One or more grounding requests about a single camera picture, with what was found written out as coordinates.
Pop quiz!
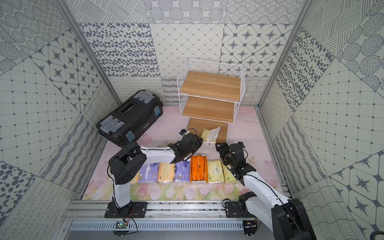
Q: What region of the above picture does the green tissue pack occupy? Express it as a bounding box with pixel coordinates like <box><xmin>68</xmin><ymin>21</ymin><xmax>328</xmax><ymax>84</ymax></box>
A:
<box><xmin>201</xmin><ymin>127</ymin><xmax>221</xmax><ymax>147</ymax></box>
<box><xmin>223</xmin><ymin>165</ymin><xmax>237</xmax><ymax>184</ymax></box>
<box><xmin>207</xmin><ymin>160</ymin><xmax>225</xmax><ymax>184</ymax></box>

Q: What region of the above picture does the orange tissue pack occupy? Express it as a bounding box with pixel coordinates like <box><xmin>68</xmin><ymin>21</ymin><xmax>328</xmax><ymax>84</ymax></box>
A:
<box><xmin>190</xmin><ymin>155</ymin><xmax>208</xmax><ymax>184</ymax></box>

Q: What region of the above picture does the purple tissue pack shelf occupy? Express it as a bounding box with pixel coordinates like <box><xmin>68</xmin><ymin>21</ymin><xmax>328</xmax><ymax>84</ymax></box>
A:
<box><xmin>138</xmin><ymin>163</ymin><xmax>159</xmax><ymax>184</ymax></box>
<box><xmin>174</xmin><ymin>161</ymin><xmax>190</xmax><ymax>183</ymax></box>

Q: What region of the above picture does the yellow tissue pack shelf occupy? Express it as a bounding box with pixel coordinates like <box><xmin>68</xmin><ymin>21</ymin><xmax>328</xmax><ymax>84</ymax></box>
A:
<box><xmin>131</xmin><ymin>172</ymin><xmax>140</xmax><ymax>184</ymax></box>
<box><xmin>157</xmin><ymin>163</ymin><xmax>175</xmax><ymax>184</ymax></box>

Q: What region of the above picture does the purple tissue pack top shelf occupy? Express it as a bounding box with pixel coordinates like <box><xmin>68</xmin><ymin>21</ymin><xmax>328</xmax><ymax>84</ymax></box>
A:
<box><xmin>138</xmin><ymin>163</ymin><xmax>159</xmax><ymax>184</ymax></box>

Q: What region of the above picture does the yellow tissue pack top shelf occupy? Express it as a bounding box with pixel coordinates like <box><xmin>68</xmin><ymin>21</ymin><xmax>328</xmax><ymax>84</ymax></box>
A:
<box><xmin>131</xmin><ymin>172</ymin><xmax>140</xmax><ymax>184</ymax></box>

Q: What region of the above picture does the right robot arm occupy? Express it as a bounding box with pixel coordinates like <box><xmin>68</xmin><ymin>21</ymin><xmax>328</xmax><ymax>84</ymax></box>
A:
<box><xmin>215</xmin><ymin>142</ymin><xmax>316</xmax><ymax>240</ymax></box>

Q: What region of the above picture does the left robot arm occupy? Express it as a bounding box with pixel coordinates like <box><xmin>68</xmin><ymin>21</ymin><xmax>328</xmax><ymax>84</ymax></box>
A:
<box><xmin>107</xmin><ymin>133</ymin><xmax>203</xmax><ymax>210</ymax></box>

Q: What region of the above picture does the black plastic toolbox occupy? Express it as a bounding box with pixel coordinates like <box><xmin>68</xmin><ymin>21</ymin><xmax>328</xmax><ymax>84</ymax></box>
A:
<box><xmin>96</xmin><ymin>90</ymin><xmax>163</xmax><ymax>148</ymax></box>

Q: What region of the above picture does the green circuit board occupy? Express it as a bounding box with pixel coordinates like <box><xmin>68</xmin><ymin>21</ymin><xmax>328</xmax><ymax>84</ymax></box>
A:
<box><xmin>116</xmin><ymin>222</ymin><xmax>127</xmax><ymax>229</ymax></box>

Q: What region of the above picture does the white wire wooden shelf rack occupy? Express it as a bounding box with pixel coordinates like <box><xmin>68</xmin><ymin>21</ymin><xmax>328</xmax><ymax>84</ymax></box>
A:
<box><xmin>177</xmin><ymin>59</ymin><xmax>245</xmax><ymax>143</ymax></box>

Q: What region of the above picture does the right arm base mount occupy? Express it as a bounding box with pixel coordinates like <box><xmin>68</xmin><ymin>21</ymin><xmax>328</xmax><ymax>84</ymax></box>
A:
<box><xmin>222</xmin><ymin>192</ymin><xmax>256</xmax><ymax>218</ymax></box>

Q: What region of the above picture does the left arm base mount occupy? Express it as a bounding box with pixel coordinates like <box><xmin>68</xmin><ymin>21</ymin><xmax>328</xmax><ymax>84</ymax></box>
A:
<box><xmin>105</xmin><ymin>202</ymin><xmax>148</xmax><ymax>219</ymax></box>

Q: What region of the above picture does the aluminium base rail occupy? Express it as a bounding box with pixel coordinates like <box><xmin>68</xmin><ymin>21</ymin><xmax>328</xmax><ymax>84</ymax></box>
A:
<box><xmin>63</xmin><ymin>200</ymin><xmax>257</xmax><ymax>228</ymax></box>

